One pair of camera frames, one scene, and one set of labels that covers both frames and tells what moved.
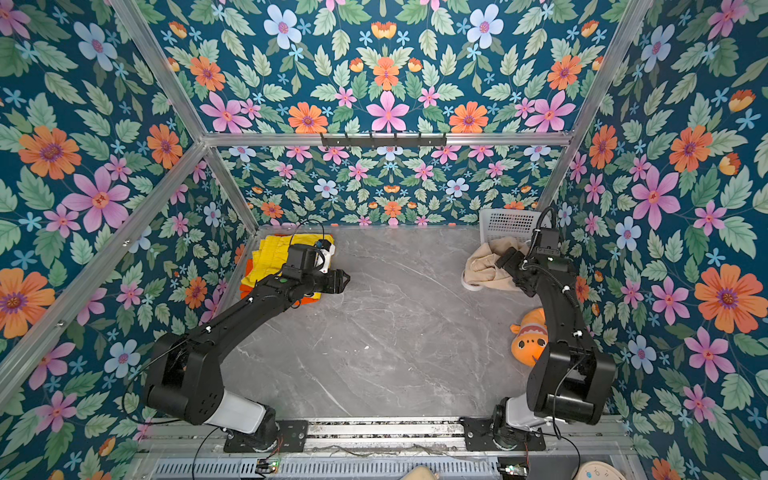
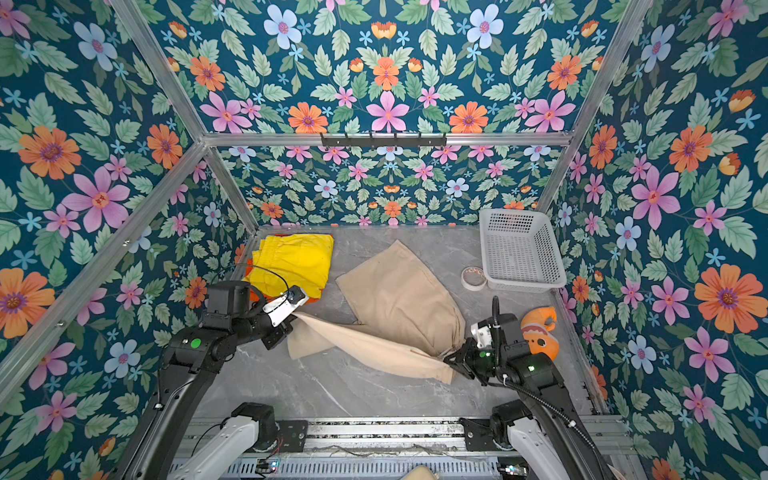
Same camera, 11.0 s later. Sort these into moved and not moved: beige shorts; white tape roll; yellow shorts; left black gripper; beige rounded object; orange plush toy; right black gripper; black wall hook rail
Moved: right black gripper; left black gripper; beige shorts
Not moved: white tape roll; orange plush toy; yellow shorts; black wall hook rail; beige rounded object
